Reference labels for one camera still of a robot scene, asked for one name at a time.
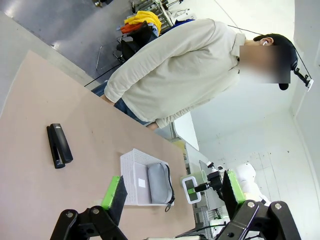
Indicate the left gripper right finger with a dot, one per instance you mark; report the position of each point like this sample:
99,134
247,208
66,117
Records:
232,195

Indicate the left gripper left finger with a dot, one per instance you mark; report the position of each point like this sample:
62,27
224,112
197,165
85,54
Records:
113,197

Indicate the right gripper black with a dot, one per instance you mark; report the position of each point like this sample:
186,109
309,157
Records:
214,183

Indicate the white rounded box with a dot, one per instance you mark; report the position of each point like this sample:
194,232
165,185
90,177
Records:
186,183

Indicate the black stapler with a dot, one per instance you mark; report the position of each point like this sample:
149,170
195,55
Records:
58,146

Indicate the person's right forearm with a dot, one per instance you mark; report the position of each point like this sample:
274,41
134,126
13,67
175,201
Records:
135,75

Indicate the person's left forearm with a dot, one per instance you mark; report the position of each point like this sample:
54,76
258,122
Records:
172,117

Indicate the white perforated plastic basket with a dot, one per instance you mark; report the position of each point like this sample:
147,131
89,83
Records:
133,170

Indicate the person's left hand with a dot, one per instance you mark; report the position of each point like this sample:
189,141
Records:
152,126

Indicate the person's right hand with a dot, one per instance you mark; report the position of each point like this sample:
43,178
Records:
108,99

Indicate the pale green plastic cup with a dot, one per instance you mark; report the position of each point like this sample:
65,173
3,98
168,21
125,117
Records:
202,175

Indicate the large white table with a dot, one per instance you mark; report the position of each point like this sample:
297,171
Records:
186,130

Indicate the person in cream sweater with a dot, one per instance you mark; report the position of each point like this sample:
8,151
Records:
175,75

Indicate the white earbud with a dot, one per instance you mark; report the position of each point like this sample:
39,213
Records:
264,43

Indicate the black office chair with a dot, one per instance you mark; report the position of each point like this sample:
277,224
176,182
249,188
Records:
136,42

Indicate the orange cloth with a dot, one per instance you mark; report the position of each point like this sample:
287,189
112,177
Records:
130,27

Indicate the yellow jacket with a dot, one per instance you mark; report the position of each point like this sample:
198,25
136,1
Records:
143,18

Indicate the aluminium frame stand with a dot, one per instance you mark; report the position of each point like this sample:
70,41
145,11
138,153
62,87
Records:
208,212

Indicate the black head-mounted camera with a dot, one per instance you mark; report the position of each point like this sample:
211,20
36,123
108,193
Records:
303,78

